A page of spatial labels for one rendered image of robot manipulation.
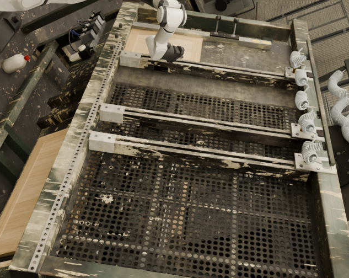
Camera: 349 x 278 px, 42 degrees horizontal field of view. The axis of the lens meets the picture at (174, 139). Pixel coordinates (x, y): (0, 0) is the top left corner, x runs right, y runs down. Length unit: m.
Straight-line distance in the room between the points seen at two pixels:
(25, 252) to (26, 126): 1.63
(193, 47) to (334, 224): 1.54
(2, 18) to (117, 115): 1.25
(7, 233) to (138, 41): 1.44
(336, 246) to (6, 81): 2.39
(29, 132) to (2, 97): 0.31
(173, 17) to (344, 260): 1.32
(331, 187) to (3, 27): 2.26
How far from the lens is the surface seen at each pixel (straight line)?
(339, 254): 2.00
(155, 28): 3.19
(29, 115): 3.46
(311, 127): 2.33
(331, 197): 2.18
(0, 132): 2.93
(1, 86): 3.35
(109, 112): 2.40
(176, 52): 2.57
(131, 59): 2.82
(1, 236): 2.53
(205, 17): 3.38
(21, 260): 1.88
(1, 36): 3.23
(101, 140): 2.24
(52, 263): 1.85
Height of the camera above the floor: 2.13
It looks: 22 degrees down
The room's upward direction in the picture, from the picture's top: 73 degrees clockwise
